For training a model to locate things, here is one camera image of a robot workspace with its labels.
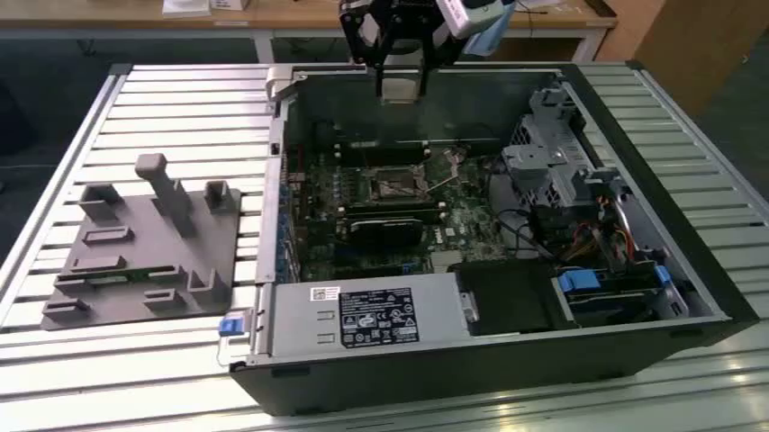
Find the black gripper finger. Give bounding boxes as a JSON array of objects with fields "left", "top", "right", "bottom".
[
  {"left": 339, "top": 2, "right": 393, "bottom": 99},
  {"left": 418, "top": 4, "right": 465, "bottom": 99}
]

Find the silver CPU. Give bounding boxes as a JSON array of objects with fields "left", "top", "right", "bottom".
[{"left": 382, "top": 76, "right": 422, "bottom": 106}]

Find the CPU socket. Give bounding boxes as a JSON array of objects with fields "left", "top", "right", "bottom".
[{"left": 363, "top": 165, "right": 431, "bottom": 204}]

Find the black plastic cover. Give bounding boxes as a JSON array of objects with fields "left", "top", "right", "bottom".
[{"left": 450, "top": 260, "right": 578, "bottom": 338}]

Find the wooden desk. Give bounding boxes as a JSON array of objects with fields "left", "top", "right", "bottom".
[{"left": 0, "top": 0, "right": 620, "bottom": 64}]

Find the silver metal drive cage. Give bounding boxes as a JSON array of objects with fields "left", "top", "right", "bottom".
[{"left": 498, "top": 87, "right": 636, "bottom": 217}]

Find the green motherboard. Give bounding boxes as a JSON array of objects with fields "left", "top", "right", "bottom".
[{"left": 282, "top": 143, "right": 512, "bottom": 283}]

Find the black graphics card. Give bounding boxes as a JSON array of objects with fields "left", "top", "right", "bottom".
[{"left": 346, "top": 214, "right": 426, "bottom": 248}]

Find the wooden cabinet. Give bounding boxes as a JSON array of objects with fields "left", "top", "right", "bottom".
[{"left": 600, "top": 0, "right": 769, "bottom": 116}]

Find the blue disk carrier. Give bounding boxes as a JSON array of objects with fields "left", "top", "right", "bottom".
[{"left": 556, "top": 267, "right": 604, "bottom": 302}]

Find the silver power supply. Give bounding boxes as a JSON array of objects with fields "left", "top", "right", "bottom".
[{"left": 263, "top": 276, "right": 475, "bottom": 361}]

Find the grey parts rack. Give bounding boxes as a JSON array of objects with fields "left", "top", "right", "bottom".
[{"left": 39, "top": 152, "right": 246, "bottom": 332}]

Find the green RAM stick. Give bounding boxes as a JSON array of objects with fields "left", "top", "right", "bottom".
[{"left": 75, "top": 267, "right": 179, "bottom": 285}]

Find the blue case latch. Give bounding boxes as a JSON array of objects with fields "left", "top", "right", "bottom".
[{"left": 220, "top": 314, "right": 251, "bottom": 338}]

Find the metal disk bay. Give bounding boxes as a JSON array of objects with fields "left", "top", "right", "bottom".
[{"left": 550, "top": 260, "right": 692, "bottom": 332}]

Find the black PC case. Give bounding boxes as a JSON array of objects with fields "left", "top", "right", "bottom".
[{"left": 227, "top": 61, "right": 760, "bottom": 418}]

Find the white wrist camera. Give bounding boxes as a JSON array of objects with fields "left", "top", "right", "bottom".
[{"left": 435, "top": 0, "right": 504, "bottom": 40}]

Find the coloured power wire bundle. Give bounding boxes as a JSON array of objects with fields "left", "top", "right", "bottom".
[{"left": 561, "top": 193, "right": 640, "bottom": 266}]

